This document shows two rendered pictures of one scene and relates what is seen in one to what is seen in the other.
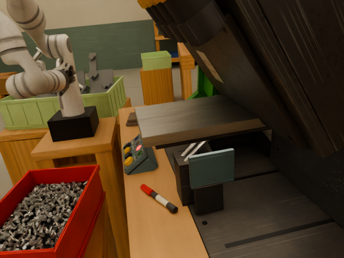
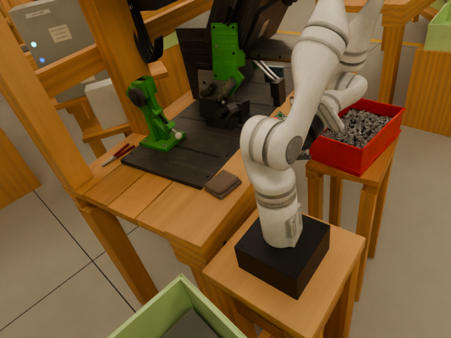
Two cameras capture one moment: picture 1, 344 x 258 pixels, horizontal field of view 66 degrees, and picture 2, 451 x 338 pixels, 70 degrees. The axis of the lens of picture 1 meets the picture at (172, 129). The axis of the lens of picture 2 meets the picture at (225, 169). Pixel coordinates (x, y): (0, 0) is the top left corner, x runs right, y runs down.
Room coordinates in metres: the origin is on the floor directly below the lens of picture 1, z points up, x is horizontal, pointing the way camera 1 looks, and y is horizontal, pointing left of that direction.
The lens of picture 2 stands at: (1.53, 0.76, 1.58)
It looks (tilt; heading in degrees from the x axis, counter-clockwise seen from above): 38 degrees down; 231
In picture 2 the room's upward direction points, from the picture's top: 13 degrees counter-clockwise
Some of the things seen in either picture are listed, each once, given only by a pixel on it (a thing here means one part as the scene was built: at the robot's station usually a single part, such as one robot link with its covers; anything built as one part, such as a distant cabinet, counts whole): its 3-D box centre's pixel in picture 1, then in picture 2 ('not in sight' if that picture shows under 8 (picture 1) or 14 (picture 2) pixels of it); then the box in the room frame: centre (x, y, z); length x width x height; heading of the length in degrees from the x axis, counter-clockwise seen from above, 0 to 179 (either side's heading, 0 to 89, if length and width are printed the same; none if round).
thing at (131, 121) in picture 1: (136, 118); (223, 183); (1.05, 0.14, 0.91); 0.10 x 0.08 x 0.03; 177
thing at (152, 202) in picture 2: not in sight; (248, 176); (0.59, -0.22, 0.44); 1.49 x 0.70 x 0.88; 10
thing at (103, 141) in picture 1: (80, 136); (283, 259); (1.13, 0.42, 0.83); 0.32 x 0.32 x 0.04; 5
